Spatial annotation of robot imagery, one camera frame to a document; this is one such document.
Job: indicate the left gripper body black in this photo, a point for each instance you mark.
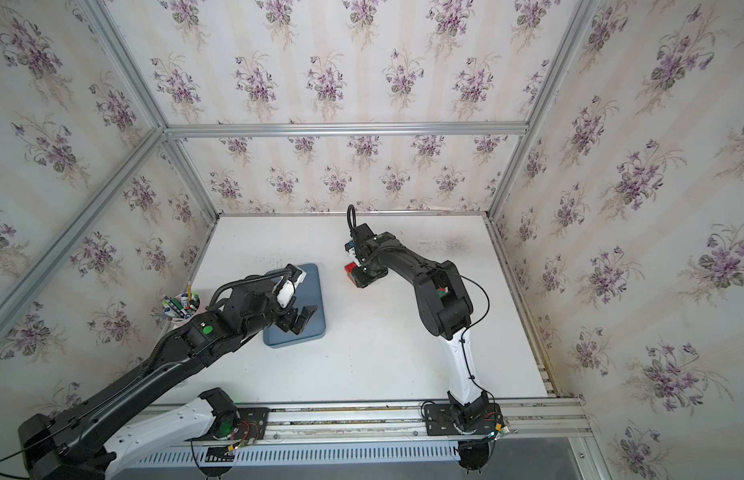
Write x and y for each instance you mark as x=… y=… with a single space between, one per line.
x=286 y=320

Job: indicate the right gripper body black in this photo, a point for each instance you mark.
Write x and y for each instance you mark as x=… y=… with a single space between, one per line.
x=364 y=274

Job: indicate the long red lego brick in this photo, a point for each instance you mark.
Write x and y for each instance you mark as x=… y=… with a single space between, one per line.
x=349 y=268

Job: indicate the blue-grey plastic tray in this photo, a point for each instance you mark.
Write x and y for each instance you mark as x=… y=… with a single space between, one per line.
x=309 y=294

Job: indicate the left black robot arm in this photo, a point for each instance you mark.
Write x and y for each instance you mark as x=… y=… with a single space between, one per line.
x=98 y=438

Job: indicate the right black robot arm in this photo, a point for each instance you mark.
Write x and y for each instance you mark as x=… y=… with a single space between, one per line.
x=444 y=306

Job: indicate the pen cup with pens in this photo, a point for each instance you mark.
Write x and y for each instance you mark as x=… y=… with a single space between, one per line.
x=182 y=307

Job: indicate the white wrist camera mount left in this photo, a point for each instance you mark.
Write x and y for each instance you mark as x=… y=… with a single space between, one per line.
x=289 y=284

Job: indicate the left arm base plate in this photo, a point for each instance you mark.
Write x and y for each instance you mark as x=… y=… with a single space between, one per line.
x=246 y=427

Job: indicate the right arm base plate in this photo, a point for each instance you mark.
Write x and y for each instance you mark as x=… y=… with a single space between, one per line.
x=479 y=418

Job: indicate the white slotted cable duct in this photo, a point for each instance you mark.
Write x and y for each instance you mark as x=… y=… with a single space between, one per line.
x=303 y=454

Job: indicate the aluminium rail frame front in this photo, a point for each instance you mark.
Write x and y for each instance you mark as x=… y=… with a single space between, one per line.
x=400 y=421

